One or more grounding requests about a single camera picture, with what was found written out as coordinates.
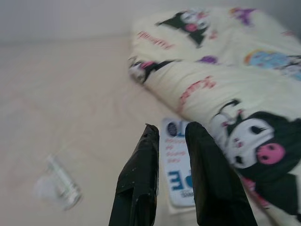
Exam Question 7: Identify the mattress with cream sheet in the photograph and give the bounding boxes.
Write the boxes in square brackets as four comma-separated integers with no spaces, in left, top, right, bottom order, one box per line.
[0,35,301,226]

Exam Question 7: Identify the clear plastic bottle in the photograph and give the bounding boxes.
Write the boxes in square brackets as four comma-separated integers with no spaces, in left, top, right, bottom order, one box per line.
[32,153,83,211]

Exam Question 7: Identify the white book blue letters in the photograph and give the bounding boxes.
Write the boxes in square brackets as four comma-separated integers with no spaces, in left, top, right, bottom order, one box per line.
[158,117,197,208]

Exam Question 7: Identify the cream cartoon print blanket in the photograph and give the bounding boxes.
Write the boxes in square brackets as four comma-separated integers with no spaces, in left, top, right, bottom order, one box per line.
[128,6,301,216]

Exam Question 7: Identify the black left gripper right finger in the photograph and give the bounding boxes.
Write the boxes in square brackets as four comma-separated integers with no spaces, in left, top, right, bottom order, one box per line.
[185,121,259,226]

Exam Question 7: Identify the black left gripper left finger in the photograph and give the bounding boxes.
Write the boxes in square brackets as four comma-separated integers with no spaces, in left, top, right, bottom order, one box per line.
[108,123,160,226]

